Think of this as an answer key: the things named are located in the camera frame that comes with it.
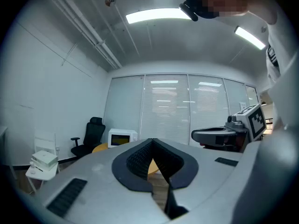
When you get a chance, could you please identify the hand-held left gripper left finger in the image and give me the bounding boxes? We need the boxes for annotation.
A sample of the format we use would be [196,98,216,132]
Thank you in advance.
[42,138,170,221]

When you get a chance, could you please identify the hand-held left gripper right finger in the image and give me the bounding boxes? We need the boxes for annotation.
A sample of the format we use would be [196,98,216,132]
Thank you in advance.
[152,138,245,220]

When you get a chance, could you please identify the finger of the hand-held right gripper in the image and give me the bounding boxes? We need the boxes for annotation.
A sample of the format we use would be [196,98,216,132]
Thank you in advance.
[191,126,237,149]

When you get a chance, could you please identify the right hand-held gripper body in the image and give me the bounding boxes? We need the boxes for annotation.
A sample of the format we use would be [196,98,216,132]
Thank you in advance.
[224,103,267,153]

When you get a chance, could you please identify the round wooden table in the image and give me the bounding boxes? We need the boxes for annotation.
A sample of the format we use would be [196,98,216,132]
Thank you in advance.
[92,142,162,175]

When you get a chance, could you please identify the black office chair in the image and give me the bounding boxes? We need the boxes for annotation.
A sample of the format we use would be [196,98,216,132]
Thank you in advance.
[71,117,106,160]

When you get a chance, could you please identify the glass partition with blinds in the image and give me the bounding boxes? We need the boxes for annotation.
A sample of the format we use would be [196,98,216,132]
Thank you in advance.
[103,73,260,147]

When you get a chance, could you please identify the white side table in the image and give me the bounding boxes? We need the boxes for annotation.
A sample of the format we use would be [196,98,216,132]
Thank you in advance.
[25,162,59,195]

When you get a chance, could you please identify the white microwave oven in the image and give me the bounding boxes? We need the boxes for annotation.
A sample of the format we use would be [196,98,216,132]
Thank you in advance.
[107,128,139,148]

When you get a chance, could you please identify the white flat box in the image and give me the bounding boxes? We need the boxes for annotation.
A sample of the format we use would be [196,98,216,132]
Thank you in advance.
[31,150,59,172]

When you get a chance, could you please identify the person's white shirt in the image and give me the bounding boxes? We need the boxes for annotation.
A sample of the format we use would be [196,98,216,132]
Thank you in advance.
[265,8,299,135]

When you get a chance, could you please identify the long ceiling light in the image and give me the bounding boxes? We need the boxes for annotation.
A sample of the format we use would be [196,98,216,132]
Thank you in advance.
[234,26,267,51]
[125,7,192,24]

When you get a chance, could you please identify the person's head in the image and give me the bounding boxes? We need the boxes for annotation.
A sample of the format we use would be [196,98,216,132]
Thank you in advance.
[186,0,278,25]

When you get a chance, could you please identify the white ceiling pipes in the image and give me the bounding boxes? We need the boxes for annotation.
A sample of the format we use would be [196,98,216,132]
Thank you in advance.
[45,0,122,70]

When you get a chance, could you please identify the black head-mounted camera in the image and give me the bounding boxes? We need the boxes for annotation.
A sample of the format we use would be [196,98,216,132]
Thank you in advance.
[178,0,199,22]

